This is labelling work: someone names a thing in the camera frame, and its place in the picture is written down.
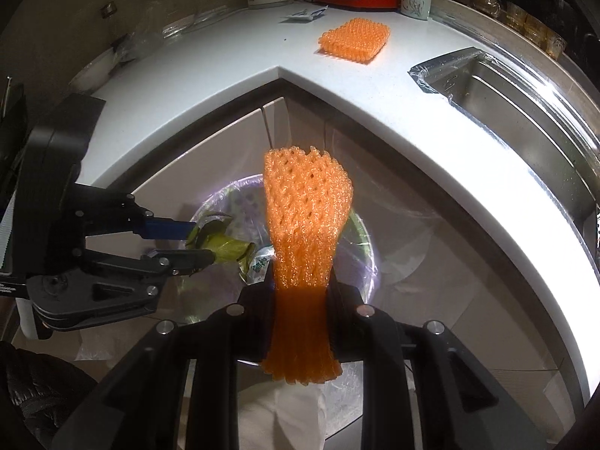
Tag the white bowl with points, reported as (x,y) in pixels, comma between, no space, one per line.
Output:
(93,70)

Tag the steel sink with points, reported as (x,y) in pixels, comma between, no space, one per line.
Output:
(515,108)

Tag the large clear plastic bag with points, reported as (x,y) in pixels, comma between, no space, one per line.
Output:
(164,14)

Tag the wall socket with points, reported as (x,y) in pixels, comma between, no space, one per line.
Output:
(108,10)

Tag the orange foam fruit net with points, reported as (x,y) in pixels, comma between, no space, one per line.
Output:
(304,206)
(356,40)

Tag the green wrapper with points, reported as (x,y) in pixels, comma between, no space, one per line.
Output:
(225,246)

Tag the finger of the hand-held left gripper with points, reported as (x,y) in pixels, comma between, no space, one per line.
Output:
(187,259)
(168,228)

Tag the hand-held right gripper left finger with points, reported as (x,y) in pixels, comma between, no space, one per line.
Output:
(255,323)

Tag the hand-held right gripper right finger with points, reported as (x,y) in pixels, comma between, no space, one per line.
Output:
(342,323)

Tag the glass teapot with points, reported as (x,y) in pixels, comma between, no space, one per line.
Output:
(485,2)

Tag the amber drinking glass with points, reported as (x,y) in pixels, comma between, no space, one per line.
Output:
(555,46)
(534,27)
(515,13)

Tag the small white packet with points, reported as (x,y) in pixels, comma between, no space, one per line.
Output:
(302,15)

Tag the beige cabinet door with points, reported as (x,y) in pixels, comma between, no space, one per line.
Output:
(445,281)
(187,164)
(295,122)

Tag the green perforated waste bin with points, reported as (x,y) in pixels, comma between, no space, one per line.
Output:
(363,229)

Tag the white crumpled sheet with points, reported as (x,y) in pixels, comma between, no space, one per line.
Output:
(281,412)

